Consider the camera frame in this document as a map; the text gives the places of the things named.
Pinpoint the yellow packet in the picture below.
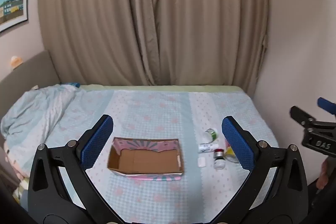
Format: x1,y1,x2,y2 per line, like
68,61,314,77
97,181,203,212
224,139,239,163

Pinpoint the pink pillow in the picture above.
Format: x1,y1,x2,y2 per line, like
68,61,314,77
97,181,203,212
4,144,31,180

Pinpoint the white tube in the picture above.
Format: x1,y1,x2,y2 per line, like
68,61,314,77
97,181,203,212
198,143,220,154

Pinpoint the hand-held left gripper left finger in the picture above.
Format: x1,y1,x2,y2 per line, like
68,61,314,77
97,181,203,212
28,114,124,224

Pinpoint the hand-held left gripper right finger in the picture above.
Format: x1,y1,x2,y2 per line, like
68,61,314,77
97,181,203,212
210,116,308,224

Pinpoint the light blue duvet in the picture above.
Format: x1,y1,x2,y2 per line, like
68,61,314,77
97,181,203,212
0,84,85,178

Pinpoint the checked bow-print bed sheet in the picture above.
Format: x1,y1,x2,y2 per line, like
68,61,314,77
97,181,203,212
16,85,280,224

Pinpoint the beige curtain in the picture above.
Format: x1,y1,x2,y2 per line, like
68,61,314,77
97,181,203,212
37,0,270,87

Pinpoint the cardboard box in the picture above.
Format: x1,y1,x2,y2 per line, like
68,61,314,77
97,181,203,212
107,137,184,183

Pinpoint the small bottle with red cap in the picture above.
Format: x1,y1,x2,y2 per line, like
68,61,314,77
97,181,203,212
213,148,226,170

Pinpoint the person's right hand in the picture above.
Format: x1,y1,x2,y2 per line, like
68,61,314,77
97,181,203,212
316,160,329,189

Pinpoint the grey headboard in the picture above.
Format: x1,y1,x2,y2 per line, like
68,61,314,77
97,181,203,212
0,50,61,119

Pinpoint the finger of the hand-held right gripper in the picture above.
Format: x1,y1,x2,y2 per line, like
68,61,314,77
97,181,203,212
317,97,336,116
289,105,336,133

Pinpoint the white jar with green label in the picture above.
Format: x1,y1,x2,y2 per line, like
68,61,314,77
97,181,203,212
205,129,218,141

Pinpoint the framed wall picture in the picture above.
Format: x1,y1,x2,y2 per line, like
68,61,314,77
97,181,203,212
0,0,30,34

